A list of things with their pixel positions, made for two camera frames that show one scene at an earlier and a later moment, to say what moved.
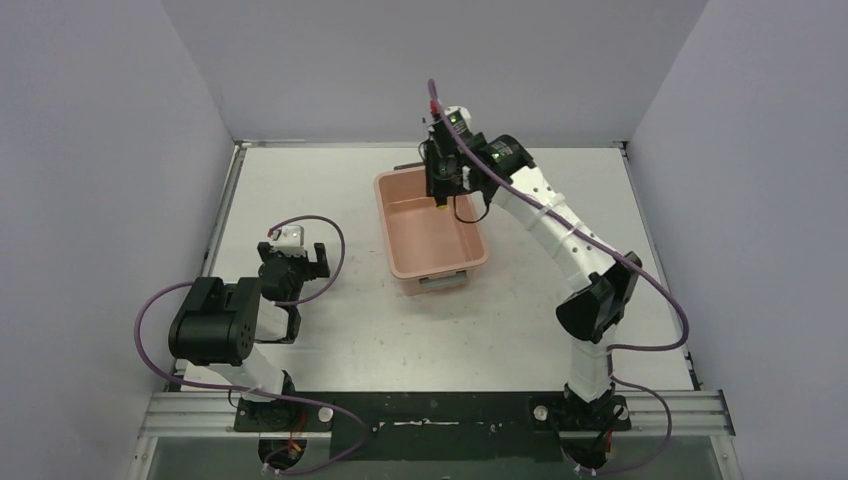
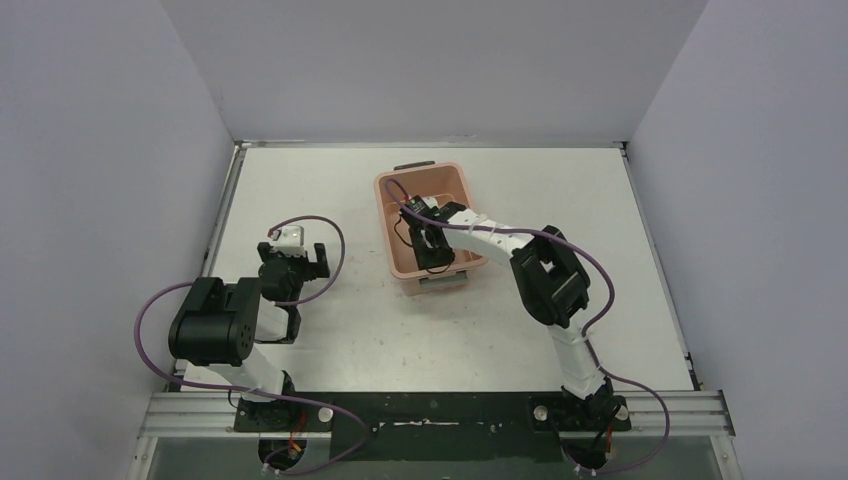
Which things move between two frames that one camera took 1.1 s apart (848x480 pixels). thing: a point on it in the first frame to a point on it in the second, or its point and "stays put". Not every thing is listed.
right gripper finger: [435, 174] to [424, 247]
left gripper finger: [323, 268] stays put
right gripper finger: [460, 180] to [444, 255]
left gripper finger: [263, 249] stays put
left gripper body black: [291, 263] stays put
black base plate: [434, 427] stays put
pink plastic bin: [426, 247] stays put
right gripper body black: [450, 160] to [419, 243]
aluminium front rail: [696, 413] stays put
